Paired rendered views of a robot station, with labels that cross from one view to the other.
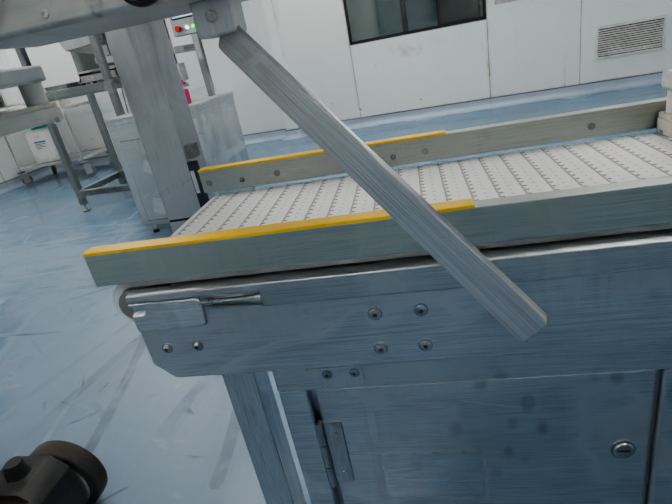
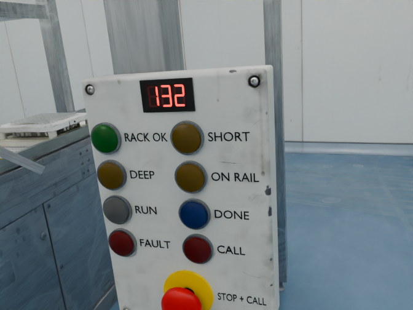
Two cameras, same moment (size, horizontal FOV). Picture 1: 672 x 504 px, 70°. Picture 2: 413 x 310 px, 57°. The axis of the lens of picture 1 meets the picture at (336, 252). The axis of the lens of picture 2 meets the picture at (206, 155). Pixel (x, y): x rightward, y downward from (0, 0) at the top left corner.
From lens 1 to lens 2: 0.89 m
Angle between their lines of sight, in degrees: 78
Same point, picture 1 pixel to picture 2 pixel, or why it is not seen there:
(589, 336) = (32, 191)
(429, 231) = (13, 157)
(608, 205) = (27, 152)
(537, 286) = (18, 179)
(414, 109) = not seen: outside the picture
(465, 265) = (24, 162)
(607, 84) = not seen: outside the picture
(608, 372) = (33, 210)
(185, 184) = not seen: outside the picture
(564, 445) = (31, 243)
